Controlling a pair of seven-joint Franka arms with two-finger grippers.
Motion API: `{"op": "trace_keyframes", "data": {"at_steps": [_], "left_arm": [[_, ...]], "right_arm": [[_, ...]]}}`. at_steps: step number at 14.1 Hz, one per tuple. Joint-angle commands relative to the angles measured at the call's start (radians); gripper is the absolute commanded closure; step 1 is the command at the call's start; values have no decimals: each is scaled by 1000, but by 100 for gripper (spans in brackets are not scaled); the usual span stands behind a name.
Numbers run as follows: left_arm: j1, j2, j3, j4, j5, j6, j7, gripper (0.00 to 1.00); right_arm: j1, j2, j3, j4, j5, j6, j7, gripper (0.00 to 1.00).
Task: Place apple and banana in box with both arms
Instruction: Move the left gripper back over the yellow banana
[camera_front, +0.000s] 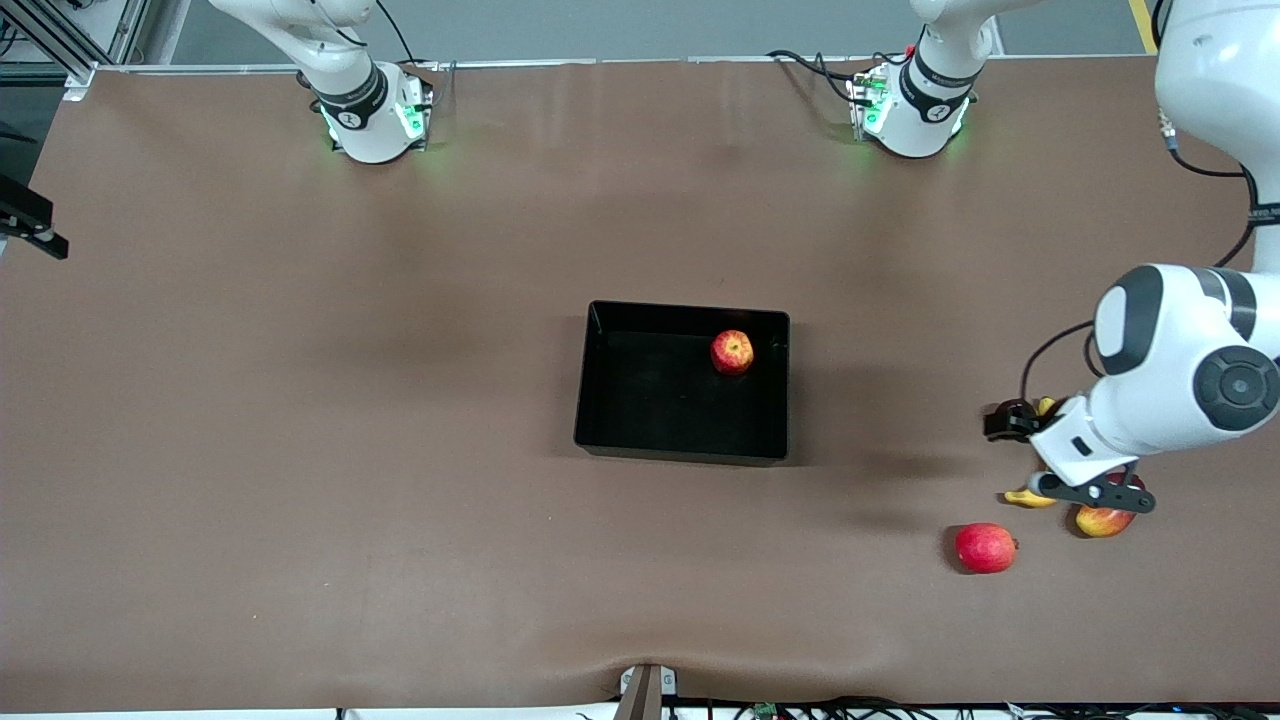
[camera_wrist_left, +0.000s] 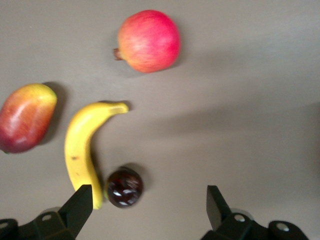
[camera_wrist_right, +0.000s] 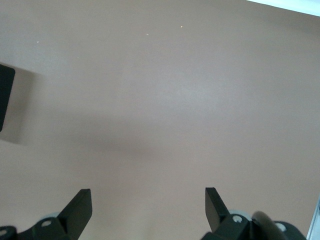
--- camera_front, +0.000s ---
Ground yellow banana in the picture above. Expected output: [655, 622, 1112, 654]
[1003, 396, 1063, 510]

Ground red yellow apple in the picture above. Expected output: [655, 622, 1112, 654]
[710, 329, 756, 377]

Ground black rectangular plastic box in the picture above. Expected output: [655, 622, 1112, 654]
[573, 299, 792, 469]

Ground red apple on table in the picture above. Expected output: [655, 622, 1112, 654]
[954, 522, 1020, 575]

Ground red yellow mango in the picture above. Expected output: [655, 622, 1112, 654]
[1074, 472, 1149, 540]

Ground large table mat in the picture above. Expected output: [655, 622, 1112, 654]
[0, 55, 1280, 713]

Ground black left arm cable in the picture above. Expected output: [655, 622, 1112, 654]
[1019, 105, 1259, 403]

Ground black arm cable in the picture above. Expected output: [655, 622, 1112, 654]
[375, 0, 419, 66]
[1019, 105, 1259, 403]

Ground aluminium frame strut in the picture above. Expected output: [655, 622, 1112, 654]
[0, 0, 151, 101]

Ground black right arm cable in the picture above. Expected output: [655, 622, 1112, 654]
[375, 0, 419, 66]

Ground metal table clamp bracket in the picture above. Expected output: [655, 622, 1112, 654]
[617, 662, 680, 720]

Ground black base cables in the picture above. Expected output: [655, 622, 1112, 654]
[766, 48, 869, 106]

